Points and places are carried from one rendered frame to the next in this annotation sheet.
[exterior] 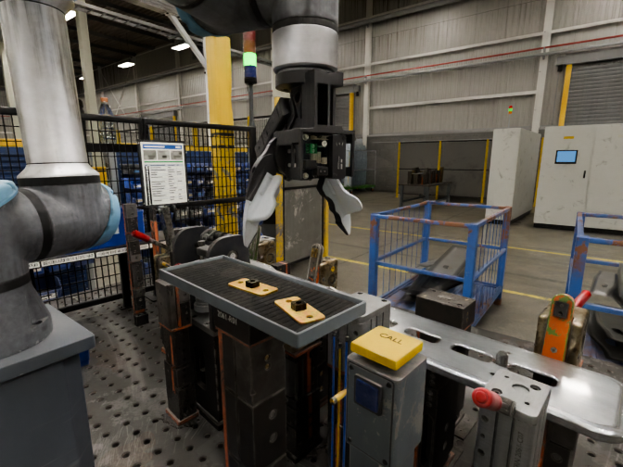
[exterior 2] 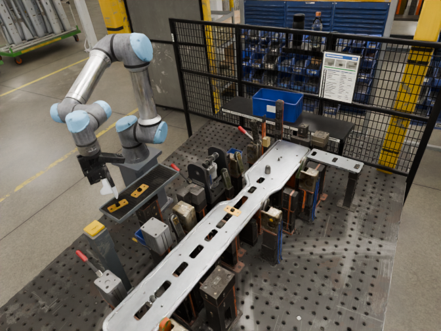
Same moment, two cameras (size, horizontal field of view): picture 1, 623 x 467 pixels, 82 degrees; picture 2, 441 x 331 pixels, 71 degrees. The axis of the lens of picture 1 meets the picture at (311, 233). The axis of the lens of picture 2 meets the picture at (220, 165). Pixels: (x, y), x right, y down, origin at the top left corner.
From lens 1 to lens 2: 1.49 m
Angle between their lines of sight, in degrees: 80
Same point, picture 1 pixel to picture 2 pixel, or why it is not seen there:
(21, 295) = (131, 150)
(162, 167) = (336, 72)
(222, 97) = (430, 8)
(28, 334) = (130, 160)
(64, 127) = (140, 109)
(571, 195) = not seen: outside the picture
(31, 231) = (131, 137)
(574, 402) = (121, 318)
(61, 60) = (138, 88)
